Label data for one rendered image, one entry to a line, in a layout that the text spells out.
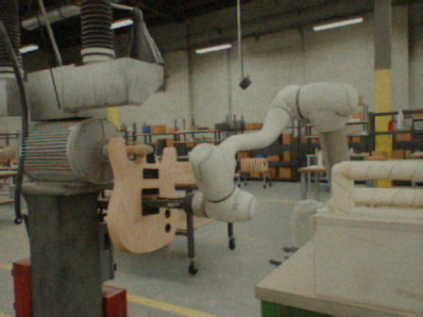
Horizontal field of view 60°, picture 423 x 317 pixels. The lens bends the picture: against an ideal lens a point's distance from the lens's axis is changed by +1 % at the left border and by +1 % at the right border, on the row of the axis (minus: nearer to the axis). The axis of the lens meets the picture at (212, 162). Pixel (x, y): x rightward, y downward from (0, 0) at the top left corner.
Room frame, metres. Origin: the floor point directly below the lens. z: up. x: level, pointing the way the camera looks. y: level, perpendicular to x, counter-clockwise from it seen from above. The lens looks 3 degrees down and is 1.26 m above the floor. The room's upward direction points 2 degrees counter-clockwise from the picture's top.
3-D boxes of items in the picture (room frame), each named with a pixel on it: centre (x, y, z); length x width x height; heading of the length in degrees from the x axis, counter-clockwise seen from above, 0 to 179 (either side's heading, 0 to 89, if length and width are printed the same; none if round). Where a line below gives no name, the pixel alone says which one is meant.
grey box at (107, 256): (1.63, 0.55, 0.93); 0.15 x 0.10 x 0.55; 59
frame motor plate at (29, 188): (1.50, 0.63, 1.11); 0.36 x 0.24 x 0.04; 59
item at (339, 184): (0.76, -0.27, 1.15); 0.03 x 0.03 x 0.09
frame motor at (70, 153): (1.48, 0.57, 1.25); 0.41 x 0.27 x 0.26; 59
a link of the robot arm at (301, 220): (1.72, -0.45, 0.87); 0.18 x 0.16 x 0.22; 52
